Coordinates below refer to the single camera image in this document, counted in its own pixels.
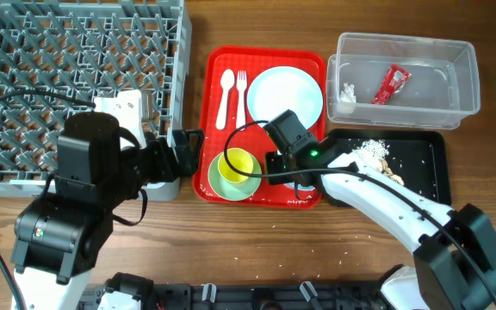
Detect yellow plastic cup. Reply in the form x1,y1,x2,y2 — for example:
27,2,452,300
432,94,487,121
218,148,254,186

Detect large light blue plate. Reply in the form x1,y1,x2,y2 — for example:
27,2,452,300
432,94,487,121
246,66,324,129

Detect green bowl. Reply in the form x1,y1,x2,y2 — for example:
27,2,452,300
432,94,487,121
208,153,261,202

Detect white plastic fork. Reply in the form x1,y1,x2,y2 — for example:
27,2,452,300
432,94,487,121
236,71,247,128

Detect white tissue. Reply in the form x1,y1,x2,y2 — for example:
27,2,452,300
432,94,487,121
340,83,357,103

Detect white plastic spoon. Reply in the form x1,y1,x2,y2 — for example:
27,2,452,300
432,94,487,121
215,69,235,130

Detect red sauce packet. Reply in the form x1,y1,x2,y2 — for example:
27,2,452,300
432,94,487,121
371,64,412,105

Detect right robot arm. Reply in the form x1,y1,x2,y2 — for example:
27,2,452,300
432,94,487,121
263,110,496,309

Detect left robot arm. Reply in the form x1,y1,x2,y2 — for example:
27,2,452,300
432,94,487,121
11,112,204,309

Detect black waste tray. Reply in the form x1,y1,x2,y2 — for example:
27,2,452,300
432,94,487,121
328,128,451,205

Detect grey dishwasher rack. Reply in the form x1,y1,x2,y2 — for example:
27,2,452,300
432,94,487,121
0,0,192,197

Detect light blue bowl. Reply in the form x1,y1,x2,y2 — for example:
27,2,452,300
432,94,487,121
284,182,315,191

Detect red plastic tray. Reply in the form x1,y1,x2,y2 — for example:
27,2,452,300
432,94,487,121
192,45,327,210

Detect pile of rice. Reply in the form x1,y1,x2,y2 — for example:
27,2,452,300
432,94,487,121
354,139,389,160

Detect brown food scraps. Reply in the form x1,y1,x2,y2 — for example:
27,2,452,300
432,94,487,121
367,158,405,186

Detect clear plastic bin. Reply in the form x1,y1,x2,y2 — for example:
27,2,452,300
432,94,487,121
326,33,481,129

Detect right black cable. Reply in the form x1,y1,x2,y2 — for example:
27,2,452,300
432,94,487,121
223,120,496,310

